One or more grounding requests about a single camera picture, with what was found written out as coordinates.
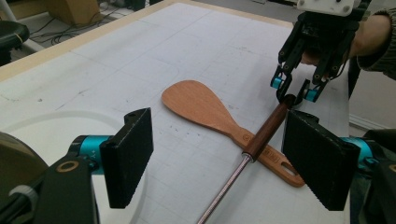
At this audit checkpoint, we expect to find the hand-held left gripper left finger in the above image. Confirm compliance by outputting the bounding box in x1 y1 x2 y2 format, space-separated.
99 107 155 209

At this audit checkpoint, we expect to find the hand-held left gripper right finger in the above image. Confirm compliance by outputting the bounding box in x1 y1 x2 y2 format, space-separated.
281 109 361 212

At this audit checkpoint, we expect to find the steel ladle with wooden handle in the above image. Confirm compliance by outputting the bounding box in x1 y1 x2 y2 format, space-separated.
196 93 297 224

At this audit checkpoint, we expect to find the white utensil rack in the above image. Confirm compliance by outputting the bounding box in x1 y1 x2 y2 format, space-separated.
0 110 149 224

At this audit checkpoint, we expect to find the wooden rice paddle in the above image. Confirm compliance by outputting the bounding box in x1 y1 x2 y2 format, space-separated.
161 79 306 189

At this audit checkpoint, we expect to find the open cardboard box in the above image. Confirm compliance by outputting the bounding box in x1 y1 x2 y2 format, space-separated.
46 0 104 26

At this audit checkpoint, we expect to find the black round stool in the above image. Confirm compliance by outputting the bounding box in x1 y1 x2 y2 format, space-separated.
0 20 31 66

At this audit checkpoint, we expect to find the white stand leg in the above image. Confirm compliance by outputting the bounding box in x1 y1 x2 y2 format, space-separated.
0 0 17 22

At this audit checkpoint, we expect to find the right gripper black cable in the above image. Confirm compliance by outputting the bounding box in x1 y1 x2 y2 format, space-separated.
346 55 361 98

